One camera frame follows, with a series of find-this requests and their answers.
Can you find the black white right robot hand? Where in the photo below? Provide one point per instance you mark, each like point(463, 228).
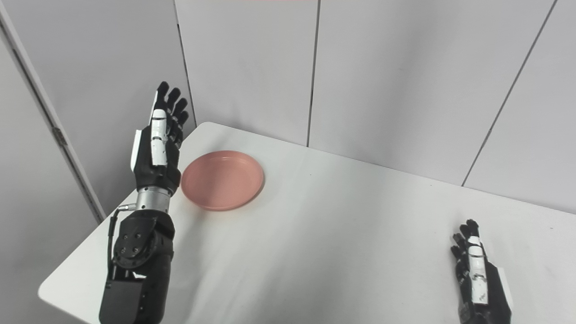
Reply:
point(492, 297)

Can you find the pink plastic plate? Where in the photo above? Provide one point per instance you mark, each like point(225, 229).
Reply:
point(222, 180)

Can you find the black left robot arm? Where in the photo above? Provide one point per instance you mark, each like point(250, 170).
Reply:
point(139, 252)

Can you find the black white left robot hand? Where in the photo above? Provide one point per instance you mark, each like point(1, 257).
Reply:
point(150, 173)

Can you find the metal door hinge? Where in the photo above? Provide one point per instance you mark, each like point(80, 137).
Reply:
point(59, 136)

